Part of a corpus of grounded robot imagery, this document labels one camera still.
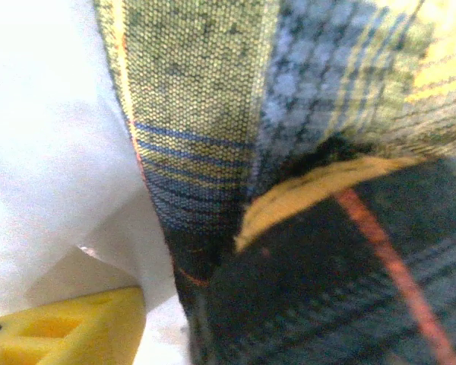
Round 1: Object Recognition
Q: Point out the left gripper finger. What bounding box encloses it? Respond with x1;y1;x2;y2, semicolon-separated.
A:
0;287;147;365

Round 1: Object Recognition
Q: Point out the yellow black plaid shirt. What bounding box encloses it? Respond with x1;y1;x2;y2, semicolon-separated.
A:
93;0;456;365

